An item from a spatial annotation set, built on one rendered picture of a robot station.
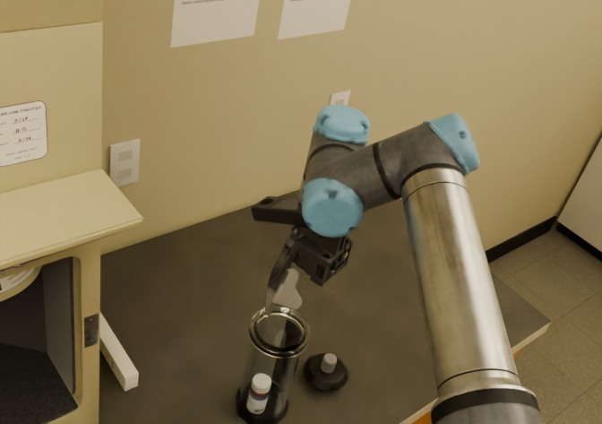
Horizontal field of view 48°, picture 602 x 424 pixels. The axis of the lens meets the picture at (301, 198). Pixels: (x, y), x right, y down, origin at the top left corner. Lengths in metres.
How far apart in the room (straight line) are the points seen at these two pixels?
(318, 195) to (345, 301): 0.82
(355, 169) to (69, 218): 0.34
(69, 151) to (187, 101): 0.68
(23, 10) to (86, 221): 0.24
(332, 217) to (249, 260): 0.84
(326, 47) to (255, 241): 0.51
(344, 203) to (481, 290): 0.21
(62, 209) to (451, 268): 0.45
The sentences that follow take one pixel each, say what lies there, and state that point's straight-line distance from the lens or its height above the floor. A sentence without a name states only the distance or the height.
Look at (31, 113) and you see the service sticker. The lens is 0.83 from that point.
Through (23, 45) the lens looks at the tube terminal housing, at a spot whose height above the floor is 1.69.
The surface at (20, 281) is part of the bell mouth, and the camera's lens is 1.01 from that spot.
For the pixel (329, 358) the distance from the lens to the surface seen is 1.38.
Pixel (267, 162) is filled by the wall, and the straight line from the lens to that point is 1.79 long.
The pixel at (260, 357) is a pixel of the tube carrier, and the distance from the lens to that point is 1.19.
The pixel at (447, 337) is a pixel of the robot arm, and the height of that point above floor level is 1.59.
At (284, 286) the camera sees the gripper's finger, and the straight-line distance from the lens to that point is 1.05.
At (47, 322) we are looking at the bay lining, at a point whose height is 1.10.
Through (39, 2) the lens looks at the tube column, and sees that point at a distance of 0.77.
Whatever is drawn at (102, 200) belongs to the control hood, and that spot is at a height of 1.51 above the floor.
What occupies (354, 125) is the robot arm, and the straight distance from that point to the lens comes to 0.89.
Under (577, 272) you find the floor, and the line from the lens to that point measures 3.68.
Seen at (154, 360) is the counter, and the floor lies 0.94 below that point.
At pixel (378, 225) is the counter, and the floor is 0.94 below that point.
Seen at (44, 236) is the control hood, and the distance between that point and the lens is 0.81.
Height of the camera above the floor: 2.04
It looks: 36 degrees down
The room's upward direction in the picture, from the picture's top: 13 degrees clockwise
